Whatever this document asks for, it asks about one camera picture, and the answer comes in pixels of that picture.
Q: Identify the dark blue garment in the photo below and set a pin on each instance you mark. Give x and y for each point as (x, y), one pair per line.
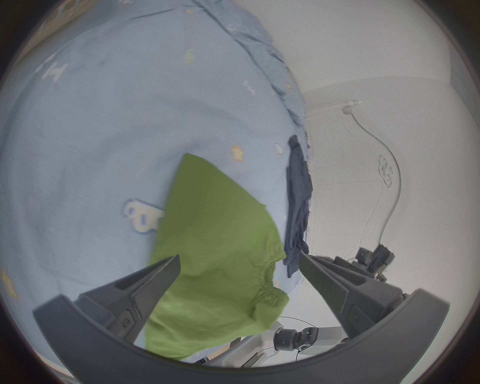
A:
(298, 195)

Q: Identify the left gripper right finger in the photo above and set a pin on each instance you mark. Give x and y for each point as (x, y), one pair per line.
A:
(348, 296)

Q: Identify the green shorts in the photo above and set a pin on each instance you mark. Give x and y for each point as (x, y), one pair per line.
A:
(217, 243)

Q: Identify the pale blue quilt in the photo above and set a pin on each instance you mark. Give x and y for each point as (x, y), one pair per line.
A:
(258, 48)

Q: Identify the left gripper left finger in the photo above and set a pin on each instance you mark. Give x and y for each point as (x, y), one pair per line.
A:
(150, 285)

